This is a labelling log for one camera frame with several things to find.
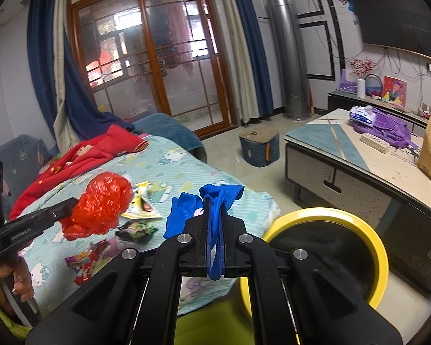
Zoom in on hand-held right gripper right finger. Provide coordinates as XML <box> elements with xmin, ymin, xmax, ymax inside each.
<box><xmin>221</xmin><ymin>205</ymin><xmax>405</xmax><ymax>345</ymax></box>

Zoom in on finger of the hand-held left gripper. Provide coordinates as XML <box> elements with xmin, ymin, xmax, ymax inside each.
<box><xmin>29</xmin><ymin>197</ymin><xmax>79</xmax><ymax>230</ymax></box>

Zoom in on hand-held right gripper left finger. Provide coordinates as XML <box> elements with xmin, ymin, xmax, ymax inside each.
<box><xmin>25</xmin><ymin>196</ymin><xmax>212</xmax><ymax>345</ymax></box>

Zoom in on blue plastic bag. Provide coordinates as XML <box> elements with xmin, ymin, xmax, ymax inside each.
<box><xmin>163</xmin><ymin>183</ymin><xmax>245</xmax><ymax>281</ymax></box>

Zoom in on red plastic bag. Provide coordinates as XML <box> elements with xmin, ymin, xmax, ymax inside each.
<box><xmin>60</xmin><ymin>172</ymin><xmax>133</xmax><ymax>241</ymax></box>

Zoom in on yellow snack wrapper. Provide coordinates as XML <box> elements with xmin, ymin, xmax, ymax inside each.
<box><xmin>121</xmin><ymin>181</ymin><xmax>163</xmax><ymax>221</ymax></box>

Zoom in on dark snack bar wrapper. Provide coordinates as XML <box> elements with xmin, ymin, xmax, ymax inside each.
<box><xmin>115</xmin><ymin>220</ymin><xmax>159</xmax><ymax>242</ymax></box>

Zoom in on yellow trash bin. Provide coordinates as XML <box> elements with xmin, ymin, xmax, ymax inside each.
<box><xmin>239</xmin><ymin>206</ymin><xmax>388</xmax><ymax>327</ymax></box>

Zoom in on person's left hand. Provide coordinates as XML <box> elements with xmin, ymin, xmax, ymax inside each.
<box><xmin>0</xmin><ymin>253</ymin><xmax>35</xmax><ymax>315</ymax></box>

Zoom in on colourful candy wrapper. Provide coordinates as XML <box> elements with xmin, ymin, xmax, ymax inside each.
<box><xmin>65</xmin><ymin>239</ymin><xmax>117</xmax><ymax>286</ymax></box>

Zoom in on red flowered blanket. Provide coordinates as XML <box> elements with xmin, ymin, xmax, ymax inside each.
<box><xmin>9</xmin><ymin>124</ymin><xmax>151</xmax><ymax>220</ymax></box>

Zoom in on grey printed sofa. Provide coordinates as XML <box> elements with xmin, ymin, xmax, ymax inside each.
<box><xmin>0</xmin><ymin>135</ymin><xmax>58</xmax><ymax>220</ymax></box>

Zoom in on cartoon printed bed sheet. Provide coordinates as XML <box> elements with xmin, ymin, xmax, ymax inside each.
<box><xmin>7</xmin><ymin>135</ymin><xmax>281</xmax><ymax>317</ymax></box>

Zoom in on blue stool with cardboard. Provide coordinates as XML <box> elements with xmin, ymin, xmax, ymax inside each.
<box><xmin>238</xmin><ymin>125</ymin><xmax>281</xmax><ymax>168</ymax></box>

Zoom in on beige curtain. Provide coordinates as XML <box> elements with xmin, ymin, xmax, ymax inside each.
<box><xmin>215</xmin><ymin>0</ymin><xmax>259</xmax><ymax>124</ymax></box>
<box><xmin>52</xmin><ymin>0</ymin><xmax>94</xmax><ymax>153</ymax></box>

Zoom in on dark blue quilt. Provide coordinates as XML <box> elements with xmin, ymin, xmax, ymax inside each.
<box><xmin>131</xmin><ymin>113</ymin><xmax>208</xmax><ymax>162</ymax></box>

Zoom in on coffee table with drawers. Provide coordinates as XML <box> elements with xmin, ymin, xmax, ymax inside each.
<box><xmin>284</xmin><ymin>108</ymin><xmax>431</xmax><ymax>297</ymax></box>

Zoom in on blue curtain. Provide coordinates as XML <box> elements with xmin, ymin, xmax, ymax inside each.
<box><xmin>27</xmin><ymin>0</ymin><xmax>135</xmax><ymax>142</ymax></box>
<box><xmin>226</xmin><ymin>0</ymin><xmax>275</xmax><ymax>119</ymax></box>

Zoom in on white power strip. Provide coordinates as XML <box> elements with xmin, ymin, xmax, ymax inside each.
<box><xmin>360</xmin><ymin>132</ymin><xmax>390</xmax><ymax>154</ymax></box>

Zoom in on dark television cabinet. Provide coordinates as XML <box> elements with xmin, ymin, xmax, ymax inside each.
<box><xmin>327</xmin><ymin>91</ymin><xmax>431</xmax><ymax>137</ymax></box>

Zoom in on white blue tissue packet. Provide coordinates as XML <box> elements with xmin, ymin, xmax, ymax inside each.
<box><xmin>348</xmin><ymin>105</ymin><xmax>376</xmax><ymax>126</ymax></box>

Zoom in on silver tower air conditioner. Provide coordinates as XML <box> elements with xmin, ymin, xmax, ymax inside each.
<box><xmin>265</xmin><ymin>0</ymin><xmax>313</xmax><ymax>120</ymax></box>

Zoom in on wooden glass sliding door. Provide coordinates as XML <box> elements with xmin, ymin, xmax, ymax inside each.
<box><xmin>66</xmin><ymin>0</ymin><xmax>239</xmax><ymax>139</ymax></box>

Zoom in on purple box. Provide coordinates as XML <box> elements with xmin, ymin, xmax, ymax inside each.
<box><xmin>338</xmin><ymin>69</ymin><xmax>359</xmax><ymax>93</ymax></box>

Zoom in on purple bag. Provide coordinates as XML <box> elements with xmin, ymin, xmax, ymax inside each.
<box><xmin>350</xmin><ymin>106</ymin><xmax>422</xmax><ymax>150</ymax></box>

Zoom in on round ornament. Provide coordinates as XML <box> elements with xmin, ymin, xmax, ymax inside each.
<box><xmin>364</xmin><ymin>74</ymin><xmax>383</xmax><ymax>97</ymax></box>

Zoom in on red flower branches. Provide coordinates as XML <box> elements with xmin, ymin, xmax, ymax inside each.
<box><xmin>348</xmin><ymin>57</ymin><xmax>378</xmax><ymax>80</ymax></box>

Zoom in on colourful painting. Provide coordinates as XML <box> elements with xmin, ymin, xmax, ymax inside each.
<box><xmin>382</xmin><ymin>76</ymin><xmax>407</xmax><ymax>108</ymax></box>

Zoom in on black wall television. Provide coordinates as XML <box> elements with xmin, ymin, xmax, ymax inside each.
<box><xmin>347</xmin><ymin>0</ymin><xmax>431</xmax><ymax>66</ymax></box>

